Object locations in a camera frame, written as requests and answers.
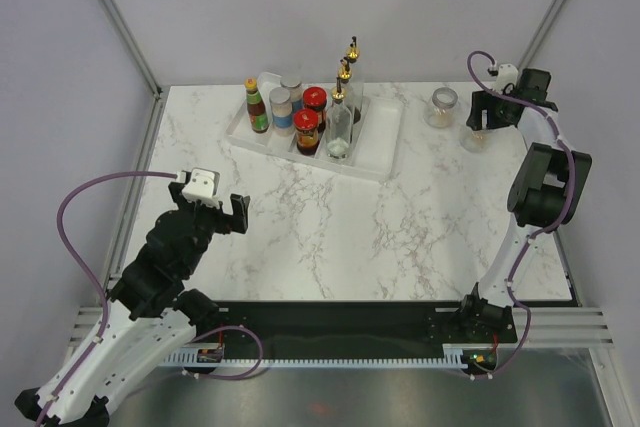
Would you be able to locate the round glass oil bottle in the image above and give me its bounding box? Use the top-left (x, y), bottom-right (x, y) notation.
top-left (338, 58), bottom-right (355, 114)

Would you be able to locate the glass jar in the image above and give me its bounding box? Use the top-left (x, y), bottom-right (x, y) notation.
top-left (423, 87), bottom-right (458, 129)
top-left (459, 126), bottom-right (491, 153)

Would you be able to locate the white compartment organizer tray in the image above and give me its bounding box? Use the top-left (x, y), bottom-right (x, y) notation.
top-left (224, 71), bottom-right (405, 184)

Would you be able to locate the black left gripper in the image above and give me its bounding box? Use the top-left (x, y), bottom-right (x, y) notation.
top-left (171, 182), bottom-right (250, 275)

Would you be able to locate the green label sauce bottle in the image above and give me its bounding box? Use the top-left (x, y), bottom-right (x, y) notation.
top-left (244, 77), bottom-right (269, 134)

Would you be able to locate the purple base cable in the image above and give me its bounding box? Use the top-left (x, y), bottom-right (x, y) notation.
top-left (184, 324), bottom-right (266, 381)

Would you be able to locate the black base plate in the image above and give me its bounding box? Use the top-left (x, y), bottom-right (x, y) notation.
top-left (197, 301), bottom-right (517, 360)

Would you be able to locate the left aluminium frame post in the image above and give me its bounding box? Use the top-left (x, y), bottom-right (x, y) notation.
top-left (98, 0), bottom-right (162, 99)

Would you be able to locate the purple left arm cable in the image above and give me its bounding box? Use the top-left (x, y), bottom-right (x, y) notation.
top-left (32, 171), bottom-right (186, 427)

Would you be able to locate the blue label spice jar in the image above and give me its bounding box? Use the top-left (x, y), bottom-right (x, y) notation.
top-left (269, 87), bottom-right (294, 136)

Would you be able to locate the aluminium frame post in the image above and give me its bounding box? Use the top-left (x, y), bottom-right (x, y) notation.
top-left (98, 0), bottom-right (162, 99)
top-left (517, 0), bottom-right (570, 70)

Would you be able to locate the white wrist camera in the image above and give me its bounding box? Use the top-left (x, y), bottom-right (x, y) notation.
top-left (488, 63), bottom-right (519, 95)
top-left (176, 168), bottom-right (220, 208)

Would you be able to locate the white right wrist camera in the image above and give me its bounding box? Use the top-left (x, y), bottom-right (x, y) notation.
top-left (488, 63), bottom-right (519, 95)

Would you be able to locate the right aluminium frame post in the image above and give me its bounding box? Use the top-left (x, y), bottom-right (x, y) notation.
top-left (517, 0), bottom-right (570, 70)

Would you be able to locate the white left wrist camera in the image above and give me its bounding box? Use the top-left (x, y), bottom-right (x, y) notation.
top-left (176, 168), bottom-right (220, 208)

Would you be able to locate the square clear glass bottle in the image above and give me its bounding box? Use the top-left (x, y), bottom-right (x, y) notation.
top-left (326, 77), bottom-right (353, 160)

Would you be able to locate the red lid sauce jar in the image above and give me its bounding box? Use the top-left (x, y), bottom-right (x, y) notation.
top-left (293, 108), bottom-right (319, 156)

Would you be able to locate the blue label seasoning jar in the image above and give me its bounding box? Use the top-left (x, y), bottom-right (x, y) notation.
top-left (280, 74), bottom-right (304, 113)

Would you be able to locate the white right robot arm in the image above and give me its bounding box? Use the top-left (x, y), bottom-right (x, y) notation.
top-left (451, 64), bottom-right (592, 342)

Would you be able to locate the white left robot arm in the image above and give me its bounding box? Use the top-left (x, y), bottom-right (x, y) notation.
top-left (14, 175), bottom-right (250, 426)

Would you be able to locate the white cable duct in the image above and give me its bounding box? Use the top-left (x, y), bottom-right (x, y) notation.
top-left (160, 347), bottom-right (468, 370)

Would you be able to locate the square dark sauce bottle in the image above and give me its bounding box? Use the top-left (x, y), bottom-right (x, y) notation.
top-left (345, 36), bottom-right (364, 124)

